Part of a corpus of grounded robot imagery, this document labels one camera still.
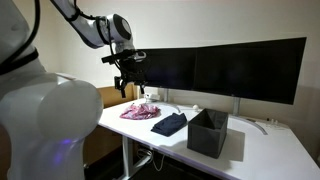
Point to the dark navy folded cloth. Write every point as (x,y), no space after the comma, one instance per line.
(170,125)

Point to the right black monitor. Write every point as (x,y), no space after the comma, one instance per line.
(265,70)

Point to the left black monitor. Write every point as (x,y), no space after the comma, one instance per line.
(171,68)

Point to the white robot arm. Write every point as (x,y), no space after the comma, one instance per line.
(46,115)

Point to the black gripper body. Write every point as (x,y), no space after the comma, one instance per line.
(129,63)

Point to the dark grey fabric box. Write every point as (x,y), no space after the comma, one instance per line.
(207,132)

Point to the brown cardboard box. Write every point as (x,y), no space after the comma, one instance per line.
(102,141)

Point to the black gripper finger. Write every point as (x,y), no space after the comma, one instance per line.
(120,86)
(142,88)

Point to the pink floral cloth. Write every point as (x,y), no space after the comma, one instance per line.
(140,112)

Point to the white desk leg frame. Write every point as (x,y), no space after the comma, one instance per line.
(130,168)

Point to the black monitor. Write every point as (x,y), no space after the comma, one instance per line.
(265,70)
(171,68)

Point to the curved silver monitor stand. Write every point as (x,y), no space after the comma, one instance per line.
(236,115)

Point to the white power strip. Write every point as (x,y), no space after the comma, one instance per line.
(152,97)

